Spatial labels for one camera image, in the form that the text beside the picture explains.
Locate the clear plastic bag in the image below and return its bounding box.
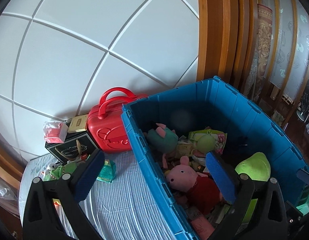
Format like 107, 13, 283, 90
0, 175, 20, 203

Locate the teal green wipes pack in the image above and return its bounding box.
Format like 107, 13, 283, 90
97, 159, 117, 183

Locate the small gold box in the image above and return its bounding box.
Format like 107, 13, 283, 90
68, 114, 89, 133

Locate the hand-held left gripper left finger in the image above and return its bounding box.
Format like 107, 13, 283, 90
23, 149, 105, 240

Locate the frosted glass sliding door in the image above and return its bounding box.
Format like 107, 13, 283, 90
254, 0, 309, 93

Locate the red toy suitcase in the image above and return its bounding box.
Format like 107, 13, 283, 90
87, 87, 149, 154

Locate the green dinosaur plush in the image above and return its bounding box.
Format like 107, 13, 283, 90
43, 161, 80, 182

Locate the pig plush teal dress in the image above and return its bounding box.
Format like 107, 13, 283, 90
145, 123, 180, 169

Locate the light green printed packet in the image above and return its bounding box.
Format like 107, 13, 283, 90
188, 129, 227, 155

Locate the striped blue white bed sheet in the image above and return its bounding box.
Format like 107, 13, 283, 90
18, 151, 175, 240

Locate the small pale yellow box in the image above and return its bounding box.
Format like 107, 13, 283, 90
176, 140, 195, 158

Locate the pig plush red dress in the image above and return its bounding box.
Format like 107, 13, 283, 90
166, 155, 223, 214

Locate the small white plush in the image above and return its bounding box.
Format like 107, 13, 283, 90
41, 163, 57, 175

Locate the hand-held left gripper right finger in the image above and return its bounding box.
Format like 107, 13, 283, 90
205, 151, 288, 240

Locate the pink flat box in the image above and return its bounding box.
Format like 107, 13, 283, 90
189, 216, 215, 240

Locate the green plastic packet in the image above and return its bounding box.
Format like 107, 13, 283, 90
296, 184, 309, 215

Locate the black gift bag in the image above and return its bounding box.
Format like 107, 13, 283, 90
45, 130, 101, 165

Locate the white padded headboard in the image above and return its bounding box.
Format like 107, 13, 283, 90
0, 0, 202, 160

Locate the blue plastic storage container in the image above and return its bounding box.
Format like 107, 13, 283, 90
121, 76, 309, 240

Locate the green frog plush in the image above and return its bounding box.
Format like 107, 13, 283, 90
235, 152, 271, 227

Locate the rolled patterned carpet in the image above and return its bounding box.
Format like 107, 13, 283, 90
244, 4, 273, 100

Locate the wooden headboard frame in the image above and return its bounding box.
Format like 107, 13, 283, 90
196, 0, 260, 93

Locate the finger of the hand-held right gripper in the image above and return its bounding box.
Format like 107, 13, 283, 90
296, 169, 309, 186

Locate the pink tissue pack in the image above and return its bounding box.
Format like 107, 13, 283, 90
43, 121, 69, 144

